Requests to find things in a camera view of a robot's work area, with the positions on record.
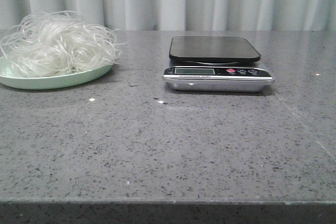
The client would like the white vermicelli noodle bundle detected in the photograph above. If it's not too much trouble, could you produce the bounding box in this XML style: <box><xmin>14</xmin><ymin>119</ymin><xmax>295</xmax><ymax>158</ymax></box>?
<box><xmin>1</xmin><ymin>10</ymin><xmax>125</xmax><ymax>78</ymax></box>

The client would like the black silver kitchen scale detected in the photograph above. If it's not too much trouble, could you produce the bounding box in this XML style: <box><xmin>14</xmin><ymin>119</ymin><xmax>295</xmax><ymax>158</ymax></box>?
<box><xmin>162</xmin><ymin>36</ymin><xmax>275</xmax><ymax>92</ymax></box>

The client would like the light green plastic plate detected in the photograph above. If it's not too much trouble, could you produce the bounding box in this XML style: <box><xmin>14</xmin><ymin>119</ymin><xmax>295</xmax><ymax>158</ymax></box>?
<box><xmin>1</xmin><ymin>57</ymin><xmax>112</xmax><ymax>90</ymax></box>

